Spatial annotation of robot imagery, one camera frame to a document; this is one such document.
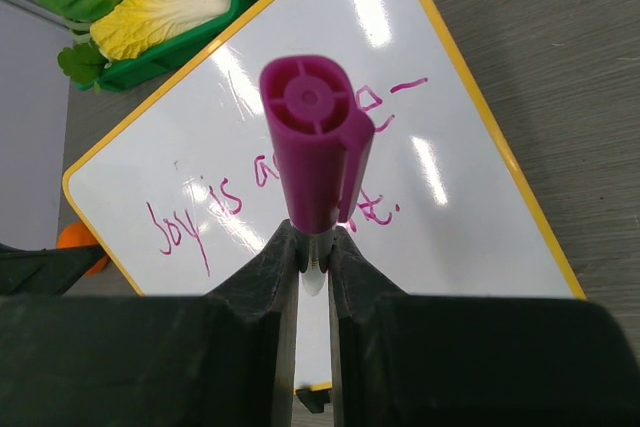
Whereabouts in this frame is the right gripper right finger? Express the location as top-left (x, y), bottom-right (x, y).
top-left (328, 228), bottom-right (639, 426)

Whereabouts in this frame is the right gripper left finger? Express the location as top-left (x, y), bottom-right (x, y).
top-left (1, 222), bottom-right (298, 426)

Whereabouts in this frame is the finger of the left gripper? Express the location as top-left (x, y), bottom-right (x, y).
top-left (0, 244), bottom-right (102, 296)

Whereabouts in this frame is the orange framed whiteboard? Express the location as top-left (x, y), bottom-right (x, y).
top-left (61, 0), bottom-right (587, 413)

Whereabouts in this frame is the pink whiteboard marker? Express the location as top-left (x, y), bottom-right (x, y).
top-left (259, 55), bottom-right (375, 296)

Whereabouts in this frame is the orange fruit toy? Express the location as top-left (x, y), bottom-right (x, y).
top-left (56, 221), bottom-right (109, 276)

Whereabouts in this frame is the green parsley leaf toy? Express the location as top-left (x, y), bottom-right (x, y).
top-left (57, 41), bottom-right (111, 93)

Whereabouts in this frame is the yellow cabbage toy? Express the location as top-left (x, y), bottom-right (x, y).
top-left (90, 0), bottom-right (231, 61)

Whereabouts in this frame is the green plastic tray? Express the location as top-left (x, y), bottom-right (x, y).
top-left (73, 0), bottom-right (258, 92)

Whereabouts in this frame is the left aluminium frame post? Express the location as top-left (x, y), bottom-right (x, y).
top-left (1, 0), bottom-right (91, 43)

